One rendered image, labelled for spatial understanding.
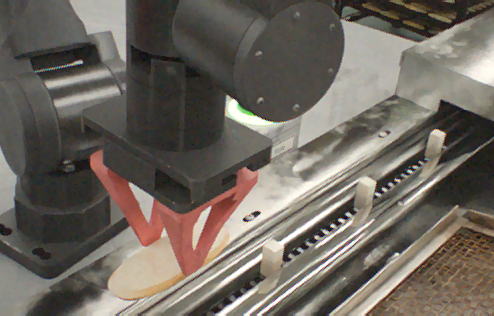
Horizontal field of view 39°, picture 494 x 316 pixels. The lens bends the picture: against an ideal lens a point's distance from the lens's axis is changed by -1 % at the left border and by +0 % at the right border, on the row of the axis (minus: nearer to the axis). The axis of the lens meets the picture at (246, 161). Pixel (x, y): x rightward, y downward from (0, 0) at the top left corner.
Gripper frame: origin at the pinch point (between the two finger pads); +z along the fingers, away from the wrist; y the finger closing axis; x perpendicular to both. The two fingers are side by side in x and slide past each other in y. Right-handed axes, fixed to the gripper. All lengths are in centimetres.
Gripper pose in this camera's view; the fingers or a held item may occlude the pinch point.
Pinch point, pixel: (171, 246)
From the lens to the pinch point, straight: 46.6
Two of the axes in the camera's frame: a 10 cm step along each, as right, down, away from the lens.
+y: 7.5, 4.1, -5.3
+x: 6.6, -3.5, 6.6
